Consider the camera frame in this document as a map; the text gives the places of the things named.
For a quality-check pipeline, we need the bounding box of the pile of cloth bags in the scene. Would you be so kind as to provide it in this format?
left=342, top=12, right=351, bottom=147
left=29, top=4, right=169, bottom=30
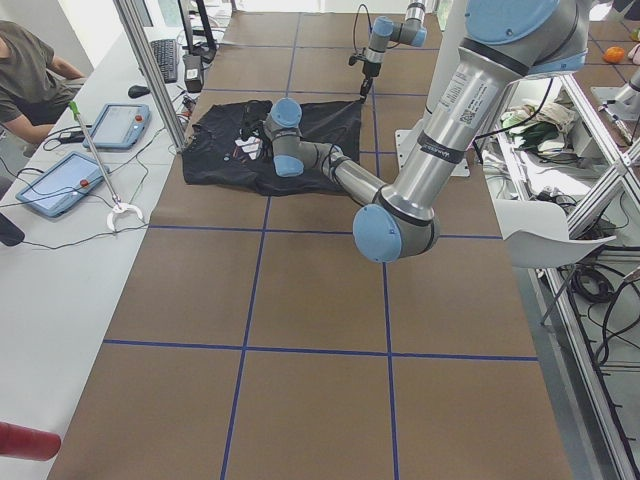
left=500, top=102, right=578, bottom=154

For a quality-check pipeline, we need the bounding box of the blue teach pendant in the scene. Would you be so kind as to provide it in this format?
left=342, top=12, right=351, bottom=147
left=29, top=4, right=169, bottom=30
left=15, top=152, right=103, bottom=218
left=89, top=103, right=151, bottom=150

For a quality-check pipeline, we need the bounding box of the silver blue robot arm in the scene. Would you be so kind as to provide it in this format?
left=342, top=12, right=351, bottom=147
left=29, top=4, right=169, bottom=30
left=349, top=1, right=438, bottom=103
left=262, top=1, right=591, bottom=263

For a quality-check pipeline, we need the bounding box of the aluminium side rack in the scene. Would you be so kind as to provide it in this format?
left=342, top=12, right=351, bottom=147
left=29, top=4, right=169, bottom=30
left=476, top=75, right=639, bottom=479

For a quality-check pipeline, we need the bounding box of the black computer mouse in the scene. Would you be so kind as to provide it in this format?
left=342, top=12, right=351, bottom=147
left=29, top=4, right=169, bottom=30
left=127, top=85, right=150, bottom=99

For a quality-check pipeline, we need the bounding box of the black keyboard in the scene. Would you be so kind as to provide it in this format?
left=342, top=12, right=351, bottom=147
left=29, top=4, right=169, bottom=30
left=149, top=39, right=178, bottom=83

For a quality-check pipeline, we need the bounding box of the red cylinder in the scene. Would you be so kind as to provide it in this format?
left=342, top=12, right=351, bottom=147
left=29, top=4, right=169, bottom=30
left=1, top=422, right=61, bottom=461

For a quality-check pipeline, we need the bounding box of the white curved sheet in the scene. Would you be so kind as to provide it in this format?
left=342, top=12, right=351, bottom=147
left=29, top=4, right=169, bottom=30
left=493, top=199, right=616, bottom=268

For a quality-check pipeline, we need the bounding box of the black graphic t-shirt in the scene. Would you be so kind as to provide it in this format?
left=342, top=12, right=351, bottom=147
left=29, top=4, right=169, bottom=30
left=180, top=99, right=365, bottom=197

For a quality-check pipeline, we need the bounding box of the near blue teach pendant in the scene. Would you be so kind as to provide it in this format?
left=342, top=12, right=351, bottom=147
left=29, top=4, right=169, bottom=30
left=15, top=152, right=103, bottom=218

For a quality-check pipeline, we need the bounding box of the aluminium frame post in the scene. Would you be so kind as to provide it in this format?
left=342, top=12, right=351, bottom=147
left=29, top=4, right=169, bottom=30
left=113, top=0, right=185, bottom=153

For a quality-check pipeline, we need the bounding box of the black power adapter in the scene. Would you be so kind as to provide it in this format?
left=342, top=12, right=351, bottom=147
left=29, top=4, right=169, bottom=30
left=182, top=54, right=204, bottom=93

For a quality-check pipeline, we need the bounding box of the black monitor stand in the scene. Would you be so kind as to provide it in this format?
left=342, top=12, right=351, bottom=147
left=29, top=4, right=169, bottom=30
left=178, top=0, right=218, bottom=65

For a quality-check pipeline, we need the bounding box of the white reacher grabber tool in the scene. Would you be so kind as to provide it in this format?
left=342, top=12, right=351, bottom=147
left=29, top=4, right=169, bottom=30
left=69, top=101, right=144, bottom=232

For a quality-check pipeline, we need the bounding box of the seated person in green shirt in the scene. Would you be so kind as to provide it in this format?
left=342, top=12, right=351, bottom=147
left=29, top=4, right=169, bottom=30
left=1, top=20, right=85, bottom=145

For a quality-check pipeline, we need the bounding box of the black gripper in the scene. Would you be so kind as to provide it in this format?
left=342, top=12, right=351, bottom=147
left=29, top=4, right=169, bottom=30
left=240, top=101, right=273, bottom=141
left=359, top=48, right=384, bottom=102

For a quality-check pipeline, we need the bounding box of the far blue teach pendant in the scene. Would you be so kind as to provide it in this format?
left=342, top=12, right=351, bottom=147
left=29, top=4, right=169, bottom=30
left=89, top=103, right=151, bottom=150

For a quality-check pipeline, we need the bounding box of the orange fruit toy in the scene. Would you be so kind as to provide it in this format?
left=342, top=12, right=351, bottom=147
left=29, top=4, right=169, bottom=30
left=602, top=46, right=627, bottom=64

